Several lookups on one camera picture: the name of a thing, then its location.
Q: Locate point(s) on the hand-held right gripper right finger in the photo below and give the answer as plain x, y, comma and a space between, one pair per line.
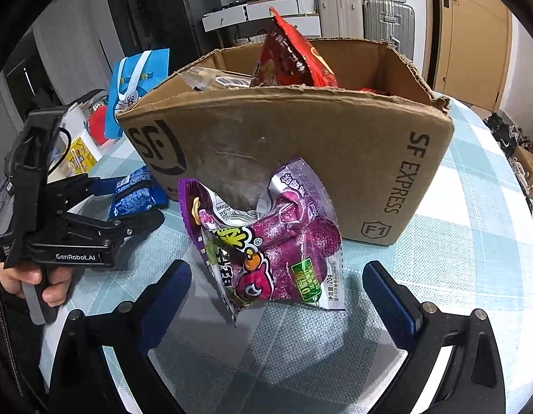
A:
391, 306

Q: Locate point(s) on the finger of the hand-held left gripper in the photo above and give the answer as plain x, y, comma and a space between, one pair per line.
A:
107, 185
137, 222

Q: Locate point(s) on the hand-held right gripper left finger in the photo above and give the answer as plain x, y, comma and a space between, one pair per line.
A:
163, 306

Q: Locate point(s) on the blue snack packet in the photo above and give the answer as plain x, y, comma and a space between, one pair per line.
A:
137, 196

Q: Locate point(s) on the purple candy bag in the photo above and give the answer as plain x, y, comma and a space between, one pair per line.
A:
271, 263

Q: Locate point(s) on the brown cardboard box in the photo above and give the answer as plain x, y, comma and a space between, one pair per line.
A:
292, 138

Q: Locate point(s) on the person's left hand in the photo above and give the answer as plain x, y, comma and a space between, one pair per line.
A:
59, 293

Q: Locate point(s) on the teal checked tablecloth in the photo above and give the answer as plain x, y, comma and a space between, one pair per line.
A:
443, 289

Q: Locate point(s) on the red plastic object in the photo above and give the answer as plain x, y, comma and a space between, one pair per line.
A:
98, 125

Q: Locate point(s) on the white plastic jug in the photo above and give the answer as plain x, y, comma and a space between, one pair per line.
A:
76, 118

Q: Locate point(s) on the blue cartoon gift bag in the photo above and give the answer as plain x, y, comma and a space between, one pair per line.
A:
137, 90

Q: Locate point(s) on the person's dark clothing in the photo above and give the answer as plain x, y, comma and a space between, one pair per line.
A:
7, 353

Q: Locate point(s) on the clear wrapped packet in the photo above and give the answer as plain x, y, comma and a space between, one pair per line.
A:
219, 80

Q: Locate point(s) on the black refrigerator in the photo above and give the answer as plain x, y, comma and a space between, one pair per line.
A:
163, 13

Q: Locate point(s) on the small cardboard box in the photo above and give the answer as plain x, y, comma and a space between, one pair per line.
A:
527, 159

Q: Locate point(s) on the pile of shoes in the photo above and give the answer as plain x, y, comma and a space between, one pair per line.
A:
504, 133

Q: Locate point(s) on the dark red snack bag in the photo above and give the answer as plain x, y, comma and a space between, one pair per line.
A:
288, 56

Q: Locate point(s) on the white drawer cabinet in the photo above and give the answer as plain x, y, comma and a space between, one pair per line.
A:
258, 11

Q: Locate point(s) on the wooden door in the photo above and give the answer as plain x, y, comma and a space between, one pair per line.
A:
473, 34

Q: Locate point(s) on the silver suitcase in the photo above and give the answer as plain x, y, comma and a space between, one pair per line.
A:
389, 21

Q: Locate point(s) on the beige suitcase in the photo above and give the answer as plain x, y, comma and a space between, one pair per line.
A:
340, 15

